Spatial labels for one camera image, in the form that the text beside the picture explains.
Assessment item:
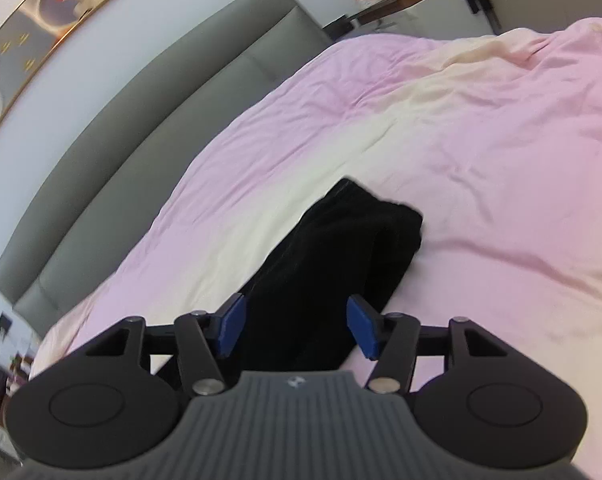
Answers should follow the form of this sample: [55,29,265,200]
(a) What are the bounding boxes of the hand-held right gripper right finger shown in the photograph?
[347,294,509,395]

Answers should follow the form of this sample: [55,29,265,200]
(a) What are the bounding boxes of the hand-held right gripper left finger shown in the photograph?
[84,292,247,396]

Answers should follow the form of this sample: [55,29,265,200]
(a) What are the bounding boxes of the black pants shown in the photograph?
[226,177,424,373]

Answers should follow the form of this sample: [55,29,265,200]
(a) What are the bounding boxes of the pink and cream bed cover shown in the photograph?
[28,17,602,480]

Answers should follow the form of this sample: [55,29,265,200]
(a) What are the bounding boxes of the grey padded headboard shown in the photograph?
[0,0,334,326]

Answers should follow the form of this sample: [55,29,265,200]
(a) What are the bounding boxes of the white cabinet with wooden top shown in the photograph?
[348,0,502,41]

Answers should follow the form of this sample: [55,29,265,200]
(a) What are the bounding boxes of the framed wall painting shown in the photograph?
[0,0,167,156]

